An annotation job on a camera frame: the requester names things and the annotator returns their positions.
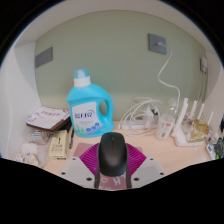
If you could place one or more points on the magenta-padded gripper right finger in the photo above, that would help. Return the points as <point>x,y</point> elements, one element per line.
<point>136,160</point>

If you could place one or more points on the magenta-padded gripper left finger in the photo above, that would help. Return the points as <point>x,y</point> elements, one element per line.
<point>88,160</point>

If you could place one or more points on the black computer mouse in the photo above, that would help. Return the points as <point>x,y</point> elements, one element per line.
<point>113,153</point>

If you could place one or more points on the black pen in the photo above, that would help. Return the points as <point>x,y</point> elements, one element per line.
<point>71,138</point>

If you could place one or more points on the small yellow box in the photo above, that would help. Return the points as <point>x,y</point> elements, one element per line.
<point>58,145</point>

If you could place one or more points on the white power strip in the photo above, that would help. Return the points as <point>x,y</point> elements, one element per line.
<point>133,126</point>

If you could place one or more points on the clear plastic bottle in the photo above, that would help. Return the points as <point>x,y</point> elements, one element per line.
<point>165,126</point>

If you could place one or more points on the white router with antennas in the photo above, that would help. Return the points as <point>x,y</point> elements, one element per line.
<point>181,138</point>

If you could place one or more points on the blue detergent bottle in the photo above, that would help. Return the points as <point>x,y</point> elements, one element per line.
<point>85,110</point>

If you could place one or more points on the grey foil packets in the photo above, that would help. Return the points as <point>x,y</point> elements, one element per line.
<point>37,136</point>

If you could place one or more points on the clear plastic snack bag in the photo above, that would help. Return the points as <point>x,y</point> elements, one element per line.
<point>31,155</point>

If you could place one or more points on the grey green-trimmed pouch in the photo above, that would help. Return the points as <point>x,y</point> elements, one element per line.
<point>219,147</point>

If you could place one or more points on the blank grey wall plate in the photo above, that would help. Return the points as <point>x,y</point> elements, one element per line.
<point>44,57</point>

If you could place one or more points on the white wall charger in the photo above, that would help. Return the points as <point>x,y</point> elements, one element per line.
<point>203,64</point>

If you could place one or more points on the grey wall socket plate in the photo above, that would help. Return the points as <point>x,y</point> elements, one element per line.
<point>155,43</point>

